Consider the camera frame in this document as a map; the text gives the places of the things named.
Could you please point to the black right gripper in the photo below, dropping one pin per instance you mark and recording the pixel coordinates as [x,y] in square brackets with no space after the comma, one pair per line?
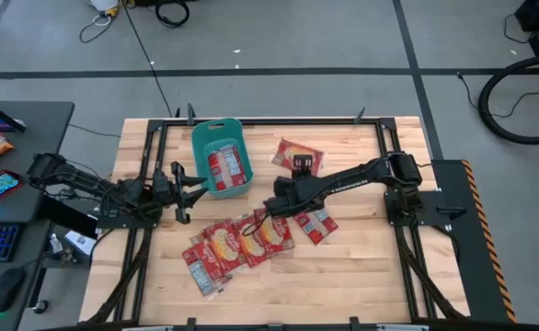
[297,192]

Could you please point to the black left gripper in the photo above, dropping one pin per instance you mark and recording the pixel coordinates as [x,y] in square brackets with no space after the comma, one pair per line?
[180,197]

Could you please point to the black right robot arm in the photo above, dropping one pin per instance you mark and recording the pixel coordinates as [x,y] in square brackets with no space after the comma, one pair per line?
[361,172]

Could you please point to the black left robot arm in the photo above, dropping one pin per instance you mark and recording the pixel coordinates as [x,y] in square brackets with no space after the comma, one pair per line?
[81,179]

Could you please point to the teal plastic basket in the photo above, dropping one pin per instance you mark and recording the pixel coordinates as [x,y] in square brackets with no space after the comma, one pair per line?
[200,151]

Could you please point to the black table clamp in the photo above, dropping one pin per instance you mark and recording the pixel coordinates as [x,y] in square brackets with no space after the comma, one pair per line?
[359,116]
[191,323]
[191,114]
[354,323]

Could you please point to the black side platform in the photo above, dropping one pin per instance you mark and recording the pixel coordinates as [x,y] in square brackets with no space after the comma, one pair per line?
[67,216]

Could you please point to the black office desk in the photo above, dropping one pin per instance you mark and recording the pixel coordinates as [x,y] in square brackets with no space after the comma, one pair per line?
[44,138]

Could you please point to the black caster wheel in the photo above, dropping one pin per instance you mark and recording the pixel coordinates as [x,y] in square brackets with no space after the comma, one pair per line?
[41,306]

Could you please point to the black platform with hazard stripes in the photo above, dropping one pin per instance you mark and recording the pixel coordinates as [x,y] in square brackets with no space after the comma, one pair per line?
[472,257]

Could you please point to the white floor object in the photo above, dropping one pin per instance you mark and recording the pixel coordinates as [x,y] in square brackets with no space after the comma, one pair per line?
[104,4]

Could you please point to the black computer mouse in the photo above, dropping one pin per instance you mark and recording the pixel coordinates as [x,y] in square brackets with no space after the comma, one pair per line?
[5,289]

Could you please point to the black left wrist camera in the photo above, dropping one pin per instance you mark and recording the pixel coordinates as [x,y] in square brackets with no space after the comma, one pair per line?
[160,180]

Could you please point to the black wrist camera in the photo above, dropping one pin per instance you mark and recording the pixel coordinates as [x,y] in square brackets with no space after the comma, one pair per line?
[302,165]
[160,180]

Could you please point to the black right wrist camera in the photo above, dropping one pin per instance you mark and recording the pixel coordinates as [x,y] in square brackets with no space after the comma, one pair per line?
[302,165]

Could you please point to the black aluminium table frame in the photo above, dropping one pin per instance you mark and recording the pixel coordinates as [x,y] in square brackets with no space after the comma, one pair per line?
[297,122]

